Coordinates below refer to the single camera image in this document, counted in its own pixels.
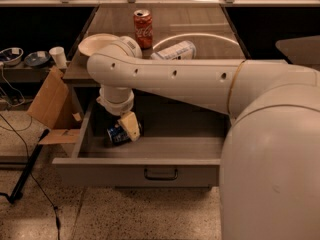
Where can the blue pepsi can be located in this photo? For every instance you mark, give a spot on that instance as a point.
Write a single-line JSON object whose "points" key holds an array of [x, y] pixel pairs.
{"points": [[118, 134]]}

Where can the red coca-cola can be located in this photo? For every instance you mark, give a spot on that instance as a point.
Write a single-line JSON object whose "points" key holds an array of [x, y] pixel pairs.
{"points": [[143, 28]]}

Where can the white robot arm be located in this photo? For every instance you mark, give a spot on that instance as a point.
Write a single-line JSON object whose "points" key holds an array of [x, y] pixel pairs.
{"points": [[270, 162]]}

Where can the white bowl on counter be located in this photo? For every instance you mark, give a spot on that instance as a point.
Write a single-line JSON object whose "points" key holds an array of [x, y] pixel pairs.
{"points": [[93, 43]]}

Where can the black drawer handle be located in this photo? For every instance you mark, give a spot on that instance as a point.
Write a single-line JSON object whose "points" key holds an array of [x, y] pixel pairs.
{"points": [[160, 175]]}

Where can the clear plastic water bottle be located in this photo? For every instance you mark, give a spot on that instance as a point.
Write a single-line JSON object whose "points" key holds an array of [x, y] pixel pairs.
{"points": [[184, 50]]}

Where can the grey cabinet with counter top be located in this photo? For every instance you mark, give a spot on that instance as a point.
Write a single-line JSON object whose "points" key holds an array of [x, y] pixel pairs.
{"points": [[200, 24]]}

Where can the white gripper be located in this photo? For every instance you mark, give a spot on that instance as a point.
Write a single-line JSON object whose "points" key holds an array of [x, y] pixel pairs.
{"points": [[115, 106]]}

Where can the brown cardboard box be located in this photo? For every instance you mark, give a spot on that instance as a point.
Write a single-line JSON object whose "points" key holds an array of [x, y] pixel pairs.
{"points": [[56, 107]]}

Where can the low grey side shelf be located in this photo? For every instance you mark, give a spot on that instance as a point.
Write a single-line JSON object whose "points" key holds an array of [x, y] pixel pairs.
{"points": [[24, 74]]}

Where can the black stand leg left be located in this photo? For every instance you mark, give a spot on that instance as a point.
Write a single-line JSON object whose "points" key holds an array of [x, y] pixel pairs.
{"points": [[27, 171]]}

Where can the blue bowl far left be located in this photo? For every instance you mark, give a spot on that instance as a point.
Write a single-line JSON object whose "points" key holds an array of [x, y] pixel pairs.
{"points": [[11, 56]]}

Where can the blue bowl beside cup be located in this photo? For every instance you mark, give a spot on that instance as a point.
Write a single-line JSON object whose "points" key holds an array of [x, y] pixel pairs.
{"points": [[37, 59]]}

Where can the white paper cup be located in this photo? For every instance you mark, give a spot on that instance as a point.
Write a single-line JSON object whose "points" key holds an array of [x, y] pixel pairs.
{"points": [[58, 55]]}

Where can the grey open drawer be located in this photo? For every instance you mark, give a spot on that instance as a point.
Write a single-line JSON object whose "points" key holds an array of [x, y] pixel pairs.
{"points": [[175, 135]]}

